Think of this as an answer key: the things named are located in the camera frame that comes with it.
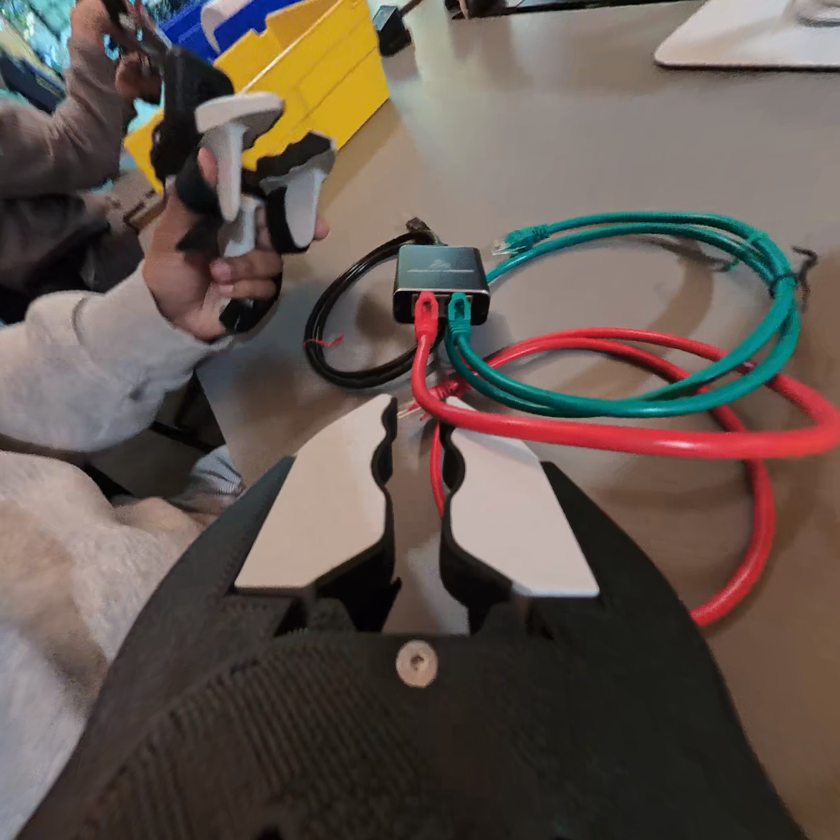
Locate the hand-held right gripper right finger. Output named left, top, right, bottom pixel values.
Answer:
left=436, top=399, right=601, bottom=632

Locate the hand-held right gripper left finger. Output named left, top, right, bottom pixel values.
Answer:
left=234, top=394, right=403, bottom=632

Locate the red network cable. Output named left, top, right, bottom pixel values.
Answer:
left=410, top=292, right=840, bottom=629

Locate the yellow plastic bin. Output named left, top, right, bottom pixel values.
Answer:
left=123, top=0, right=392, bottom=196

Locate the black network cable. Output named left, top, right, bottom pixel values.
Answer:
left=303, top=217, right=450, bottom=390

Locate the green network cable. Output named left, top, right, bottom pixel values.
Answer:
left=445, top=211, right=806, bottom=421

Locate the black adapter box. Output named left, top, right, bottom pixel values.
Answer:
left=392, top=244, right=492, bottom=326

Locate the person's left forearm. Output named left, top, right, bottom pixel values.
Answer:
left=0, top=262, right=231, bottom=455

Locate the person's left hand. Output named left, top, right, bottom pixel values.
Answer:
left=143, top=147, right=330, bottom=341

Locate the blue plastic bin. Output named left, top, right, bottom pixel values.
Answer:
left=159, top=0, right=309, bottom=63

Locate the black power adapter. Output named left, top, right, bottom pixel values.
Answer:
left=371, top=4, right=414, bottom=58

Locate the black twist tie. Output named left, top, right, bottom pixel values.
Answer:
left=789, top=246, right=819, bottom=309

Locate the white folding stand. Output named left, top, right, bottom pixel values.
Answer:
left=653, top=0, right=840, bottom=71

